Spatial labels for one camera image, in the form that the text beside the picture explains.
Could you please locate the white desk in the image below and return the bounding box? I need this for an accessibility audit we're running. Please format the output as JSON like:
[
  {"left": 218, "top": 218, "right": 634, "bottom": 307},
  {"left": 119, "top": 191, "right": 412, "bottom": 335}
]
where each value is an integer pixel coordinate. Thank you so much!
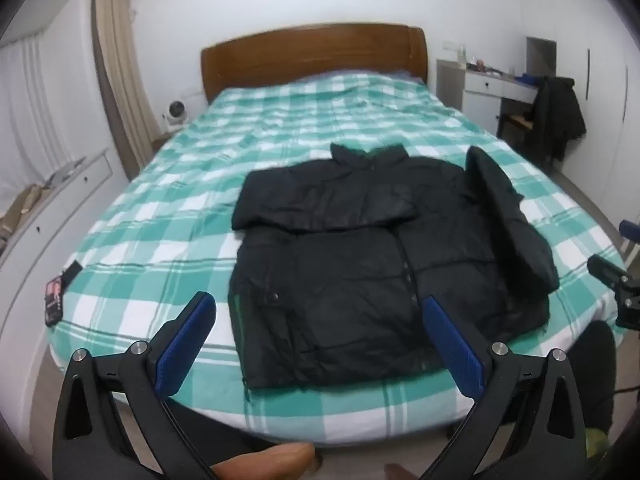
[{"left": 436, "top": 57, "right": 543, "bottom": 138}]

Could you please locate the person's left leg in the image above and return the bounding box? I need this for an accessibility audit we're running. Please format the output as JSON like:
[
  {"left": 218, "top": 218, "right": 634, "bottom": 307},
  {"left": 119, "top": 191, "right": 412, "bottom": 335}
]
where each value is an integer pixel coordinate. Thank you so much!
[{"left": 165, "top": 400, "right": 321, "bottom": 466}]

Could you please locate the white sheer curtain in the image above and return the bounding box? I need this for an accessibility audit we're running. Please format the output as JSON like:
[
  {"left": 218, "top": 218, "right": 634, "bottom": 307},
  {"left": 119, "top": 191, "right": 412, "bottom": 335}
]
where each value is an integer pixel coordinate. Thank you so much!
[{"left": 0, "top": 35, "right": 123, "bottom": 231}]

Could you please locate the white window cabinet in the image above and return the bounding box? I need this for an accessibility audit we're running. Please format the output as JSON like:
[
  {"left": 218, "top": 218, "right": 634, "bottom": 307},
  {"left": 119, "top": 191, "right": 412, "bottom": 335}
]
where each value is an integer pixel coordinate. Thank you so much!
[{"left": 0, "top": 152, "right": 117, "bottom": 286}]

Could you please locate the wooden chair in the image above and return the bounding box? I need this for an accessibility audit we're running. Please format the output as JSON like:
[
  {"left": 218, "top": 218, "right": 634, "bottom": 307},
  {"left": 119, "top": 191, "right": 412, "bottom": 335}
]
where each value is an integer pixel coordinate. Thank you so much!
[{"left": 500, "top": 110, "right": 543, "bottom": 153}]

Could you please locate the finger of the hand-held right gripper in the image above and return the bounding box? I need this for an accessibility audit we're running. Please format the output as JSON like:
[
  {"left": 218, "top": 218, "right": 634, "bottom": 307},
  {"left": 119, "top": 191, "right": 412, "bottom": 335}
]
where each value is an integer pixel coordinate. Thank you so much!
[
  {"left": 586, "top": 255, "right": 633, "bottom": 291},
  {"left": 619, "top": 219, "right": 640, "bottom": 253}
]

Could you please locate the green plaid bed sheet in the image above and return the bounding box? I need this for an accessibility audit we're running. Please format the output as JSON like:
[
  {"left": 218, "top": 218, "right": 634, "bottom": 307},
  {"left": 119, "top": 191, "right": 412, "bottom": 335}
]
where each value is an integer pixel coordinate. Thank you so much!
[{"left": 47, "top": 71, "right": 628, "bottom": 446}]

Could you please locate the dark coat on chair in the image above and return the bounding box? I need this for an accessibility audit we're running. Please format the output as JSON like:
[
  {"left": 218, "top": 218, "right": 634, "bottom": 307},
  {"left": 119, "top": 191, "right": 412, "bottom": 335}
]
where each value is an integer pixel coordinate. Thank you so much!
[{"left": 530, "top": 76, "right": 587, "bottom": 163}]

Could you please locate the black puffer jacket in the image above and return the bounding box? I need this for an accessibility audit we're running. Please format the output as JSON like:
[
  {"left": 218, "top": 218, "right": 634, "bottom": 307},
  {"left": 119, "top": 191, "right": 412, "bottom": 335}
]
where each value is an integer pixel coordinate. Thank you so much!
[{"left": 229, "top": 142, "right": 561, "bottom": 391}]

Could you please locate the beige curtain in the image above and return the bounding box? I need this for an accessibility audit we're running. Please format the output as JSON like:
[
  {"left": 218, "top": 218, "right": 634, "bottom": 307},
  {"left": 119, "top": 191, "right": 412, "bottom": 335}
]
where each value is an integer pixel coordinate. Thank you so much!
[{"left": 92, "top": 0, "right": 161, "bottom": 181}]

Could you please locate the wooden bed headboard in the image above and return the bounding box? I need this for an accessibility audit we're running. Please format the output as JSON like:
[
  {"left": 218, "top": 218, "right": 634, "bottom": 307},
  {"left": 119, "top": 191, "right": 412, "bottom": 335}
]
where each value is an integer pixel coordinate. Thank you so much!
[{"left": 200, "top": 22, "right": 430, "bottom": 106}]

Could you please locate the white wardrobe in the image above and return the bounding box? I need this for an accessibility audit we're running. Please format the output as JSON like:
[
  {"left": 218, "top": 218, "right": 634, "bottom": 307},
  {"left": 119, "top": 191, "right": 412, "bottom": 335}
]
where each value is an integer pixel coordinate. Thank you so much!
[{"left": 517, "top": 0, "right": 640, "bottom": 241}]

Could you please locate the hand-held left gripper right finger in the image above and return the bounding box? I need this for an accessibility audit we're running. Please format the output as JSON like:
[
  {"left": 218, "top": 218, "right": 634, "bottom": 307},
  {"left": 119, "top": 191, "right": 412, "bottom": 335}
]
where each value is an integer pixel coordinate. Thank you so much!
[{"left": 421, "top": 294, "right": 591, "bottom": 480}]

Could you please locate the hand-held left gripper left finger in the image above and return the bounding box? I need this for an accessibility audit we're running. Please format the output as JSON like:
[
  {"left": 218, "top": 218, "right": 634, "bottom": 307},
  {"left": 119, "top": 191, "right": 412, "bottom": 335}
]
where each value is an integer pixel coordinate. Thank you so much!
[{"left": 52, "top": 291, "right": 221, "bottom": 480}]

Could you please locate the small white fan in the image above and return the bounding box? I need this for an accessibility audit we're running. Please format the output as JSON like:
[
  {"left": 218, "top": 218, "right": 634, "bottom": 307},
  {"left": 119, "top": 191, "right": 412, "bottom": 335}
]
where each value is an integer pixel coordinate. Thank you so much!
[{"left": 162, "top": 100, "right": 190, "bottom": 133}]

